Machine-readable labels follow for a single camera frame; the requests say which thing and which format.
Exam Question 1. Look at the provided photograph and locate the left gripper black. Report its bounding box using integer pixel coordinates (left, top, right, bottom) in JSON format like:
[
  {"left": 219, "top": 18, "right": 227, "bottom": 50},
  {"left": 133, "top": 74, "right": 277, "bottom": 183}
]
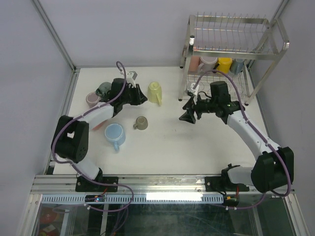
[{"left": 121, "top": 84, "right": 148, "bottom": 106}]

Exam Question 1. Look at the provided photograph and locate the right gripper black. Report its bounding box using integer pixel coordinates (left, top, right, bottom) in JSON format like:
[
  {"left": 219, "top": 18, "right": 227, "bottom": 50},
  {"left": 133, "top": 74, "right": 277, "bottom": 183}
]
[{"left": 178, "top": 93, "right": 217, "bottom": 124}]

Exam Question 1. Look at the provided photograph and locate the pale yellow mug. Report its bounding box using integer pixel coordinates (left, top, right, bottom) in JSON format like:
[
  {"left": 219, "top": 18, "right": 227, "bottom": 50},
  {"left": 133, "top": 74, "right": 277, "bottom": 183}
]
[{"left": 147, "top": 82, "right": 162, "bottom": 106}]

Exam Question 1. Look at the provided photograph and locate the small taupe mug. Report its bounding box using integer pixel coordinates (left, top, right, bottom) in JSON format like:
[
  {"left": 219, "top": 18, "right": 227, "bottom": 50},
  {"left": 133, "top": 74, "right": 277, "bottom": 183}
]
[{"left": 133, "top": 116, "right": 148, "bottom": 130}]

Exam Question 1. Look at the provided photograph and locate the light blue mug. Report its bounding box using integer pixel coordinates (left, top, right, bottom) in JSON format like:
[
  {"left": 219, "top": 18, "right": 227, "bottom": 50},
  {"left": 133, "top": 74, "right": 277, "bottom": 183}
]
[{"left": 104, "top": 123, "right": 126, "bottom": 152}]

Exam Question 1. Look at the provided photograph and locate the pink tall tumbler cup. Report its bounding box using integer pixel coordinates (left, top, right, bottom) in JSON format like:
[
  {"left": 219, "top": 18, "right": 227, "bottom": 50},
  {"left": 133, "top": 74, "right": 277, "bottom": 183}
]
[{"left": 189, "top": 56, "right": 200, "bottom": 73}]

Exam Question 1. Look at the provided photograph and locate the lilac ribbed mug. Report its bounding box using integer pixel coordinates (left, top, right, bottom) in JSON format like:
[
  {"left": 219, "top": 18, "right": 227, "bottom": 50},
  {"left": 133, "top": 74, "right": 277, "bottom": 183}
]
[{"left": 197, "top": 57, "right": 218, "bottom": 73}]

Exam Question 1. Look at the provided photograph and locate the yellow mug black handle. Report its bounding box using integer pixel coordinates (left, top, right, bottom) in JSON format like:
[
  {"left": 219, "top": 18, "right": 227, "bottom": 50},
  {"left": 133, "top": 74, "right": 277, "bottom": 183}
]
[{"left": 214, "top": 58, "right": 233, "bottom": 74}]

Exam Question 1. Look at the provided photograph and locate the slate blue small mug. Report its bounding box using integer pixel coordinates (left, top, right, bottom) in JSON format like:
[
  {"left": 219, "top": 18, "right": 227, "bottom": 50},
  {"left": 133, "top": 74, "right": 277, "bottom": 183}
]
[{"left": 230, "top": 59, "right": 245, "bottom": 75}]

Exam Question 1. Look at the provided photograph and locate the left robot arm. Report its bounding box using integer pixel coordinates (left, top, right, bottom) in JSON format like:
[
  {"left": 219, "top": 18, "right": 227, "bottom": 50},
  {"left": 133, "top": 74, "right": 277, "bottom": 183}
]
[{"left": 51, "top": 78, "right": 148, "bottom": 191}]

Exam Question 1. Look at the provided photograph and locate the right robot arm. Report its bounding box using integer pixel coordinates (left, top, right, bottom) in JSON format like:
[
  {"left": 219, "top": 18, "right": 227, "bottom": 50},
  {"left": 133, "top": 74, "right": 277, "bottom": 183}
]
[{"left": 179, "top": 81, "right": 294, "bottom": 193}]

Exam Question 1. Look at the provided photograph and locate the steel dish rack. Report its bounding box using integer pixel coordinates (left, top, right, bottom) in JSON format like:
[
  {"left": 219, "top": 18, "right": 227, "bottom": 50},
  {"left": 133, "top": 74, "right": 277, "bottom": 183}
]
[{"left": 178, "top": 14, "right": 289, "bottom": 103}]

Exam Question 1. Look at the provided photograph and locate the dark green glazed mug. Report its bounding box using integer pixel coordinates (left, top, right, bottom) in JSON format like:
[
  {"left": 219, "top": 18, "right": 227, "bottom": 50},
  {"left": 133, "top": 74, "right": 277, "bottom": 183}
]
[{"left": 95, "top": 82, "right": 112, "bottom": 98}]

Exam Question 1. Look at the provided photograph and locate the mauve upside-down mug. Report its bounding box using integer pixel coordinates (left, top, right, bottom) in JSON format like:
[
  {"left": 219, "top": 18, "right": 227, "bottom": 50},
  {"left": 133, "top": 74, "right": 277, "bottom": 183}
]
[{"left": 86, "top": 92, "right": 101, "bottom": 108}]

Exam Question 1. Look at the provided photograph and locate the pink tumbler cup left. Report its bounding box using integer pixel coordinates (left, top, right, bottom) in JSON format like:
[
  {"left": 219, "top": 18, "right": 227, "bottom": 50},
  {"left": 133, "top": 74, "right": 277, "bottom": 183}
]
[{"left": 92, "top": 122, "right": 104, "bottom": 131}]

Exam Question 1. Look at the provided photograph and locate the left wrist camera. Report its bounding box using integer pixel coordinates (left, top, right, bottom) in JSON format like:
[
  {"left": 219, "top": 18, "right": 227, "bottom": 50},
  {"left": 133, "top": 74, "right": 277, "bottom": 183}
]
[{"left": 120, "top": 71, "right": 137, "bottom": 88}]

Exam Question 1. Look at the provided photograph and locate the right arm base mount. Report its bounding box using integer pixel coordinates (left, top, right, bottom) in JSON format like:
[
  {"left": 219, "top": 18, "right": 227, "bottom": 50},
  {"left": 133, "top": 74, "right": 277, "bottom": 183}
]
[{"left": 204, "top": 164, "right": 250, "bottom": 195}]

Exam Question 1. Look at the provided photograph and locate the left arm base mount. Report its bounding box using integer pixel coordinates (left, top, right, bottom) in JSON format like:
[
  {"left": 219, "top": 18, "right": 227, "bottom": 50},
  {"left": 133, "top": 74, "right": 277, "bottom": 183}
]
[{"left": 75, "top": 169, "right": 119, "bottom": 193}]

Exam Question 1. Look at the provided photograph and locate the aluminium mounting rail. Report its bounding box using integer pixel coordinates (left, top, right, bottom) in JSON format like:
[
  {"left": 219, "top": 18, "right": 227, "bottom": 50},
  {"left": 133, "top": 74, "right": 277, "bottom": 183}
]
[{"left": 31, "top": 174, "right": 293, "bottom": 197}]

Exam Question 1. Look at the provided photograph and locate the white slotted cable duct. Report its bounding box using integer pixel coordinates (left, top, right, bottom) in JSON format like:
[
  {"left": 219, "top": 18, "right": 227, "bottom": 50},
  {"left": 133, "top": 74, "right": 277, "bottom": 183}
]
[{"left": 42, "top": 192, "right": 223, "bottom": 205}]

